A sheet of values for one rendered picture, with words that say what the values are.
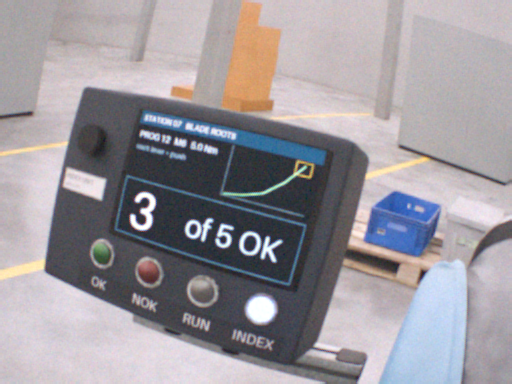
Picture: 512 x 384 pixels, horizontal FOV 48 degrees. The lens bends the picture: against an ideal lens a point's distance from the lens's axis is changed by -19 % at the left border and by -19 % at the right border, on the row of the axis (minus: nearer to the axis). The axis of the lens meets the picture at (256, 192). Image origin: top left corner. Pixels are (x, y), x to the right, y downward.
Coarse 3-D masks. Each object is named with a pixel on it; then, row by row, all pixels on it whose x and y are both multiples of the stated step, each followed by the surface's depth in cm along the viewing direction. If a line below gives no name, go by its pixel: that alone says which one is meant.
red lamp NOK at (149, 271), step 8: (136, 264) 55; (144, 264) 55; (152, 264) 55; (160, 264) 55; (136, 272) 55; (144, 272) 54; (152, 272) 54; (160, 272) 55; (144, 280) 55; (152, 280) 54; (160, 280) 55
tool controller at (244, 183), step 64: (128, 128) 57; (192, 128) 55; (256, 128) 53; (64, 192) 58; (192, 192) 55; (256, 192) 53; (320, 192) 52; (64, 256) 58; (128, 256) 56; (192, 256) 54; (256, 256) 53; (320, 256) 52; (192, 320) 54; (320, 320) 59
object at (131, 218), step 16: (128, 176) 56; (128, 192) 56; (144, 192) 56; (160, 192) 55; (128, 208) 56; (144, 208) 56; (160, 208) 55; (128, 224) 56; (144, 224) 56; (160, 224) 55; (144, 240) 55; (160, 240) 55
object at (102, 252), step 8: (104, 240) 56; (96, 248) 56; (104, 248) 56; (112, 248) 56; (96, 256) 56; (104, 256) 56; (112, 256) 56; (96, 264) 57; (104, 264) 56; (112, 264) 56
